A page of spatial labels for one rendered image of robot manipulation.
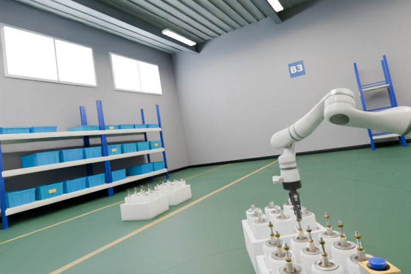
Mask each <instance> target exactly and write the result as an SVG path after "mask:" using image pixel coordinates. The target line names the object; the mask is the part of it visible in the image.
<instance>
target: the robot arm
mask: <svg viewBox="0 0 411 274"><path fill-rule="evenodd" d="M324 119H326V120H327V121H328V122H330V123H332V124H335V125H341V126H346V127H357V128H367V129H371V130H378V131H384V132H388V133H394V134H397V135H401V136H407V137H411V107H409V106H398V107H395V108H390V109H387V110H384V111H380V112H375V113H373V112H367V111H360V110H357V109H356V101H355V95H354V93H353V92H352V91H351V90H349V89H346V88H338V89H334V90H332V91H330V92H329V93H328V94H327V95H326V96H325V97H324V98H323V99H322V100H321V101H320V102H319V103H318V104H317V105H316V106H315V107H314V108H313V109H312V110H311V111H310V112H308V113H307V114H306V115H305V116H304V117H302V118H301V119H300V120H298V121H297V122H296V123H294V124H292V125H291V126H290V127H288V128H286V129H284V130H281V131H279V132H277V133H275V134H274V135H273V136H272V138H271V145H272V147H273V148H274V149H277V150H281V149H284V153H283V154H282V155H281V156H279V158H278V161H279V164H280V171H281V176H273V177H272V179H273V183H274V184H279V183H281V182H282V183H283V188H284V189H285V190H289V197H290V200H291V203H292V206H293V209H294V214H295V215H296V219H297V220H302V214H301V209H302V208H301V205H300V198H299V197H300V195H299V193H298V192H297V189H299V188H301V187H302V185H301V181H300V175H299V172H298V169H297V164H296V160H295V152H296V142H298V141H301V140H302V139H304V138H306V137H307V136H309V135H310V134H311V133H312V132H313V131H314V130H315V129H316V128H317V127H318V126H319V125H320V123H321V122H322V121H323V120H324Z"/></svg>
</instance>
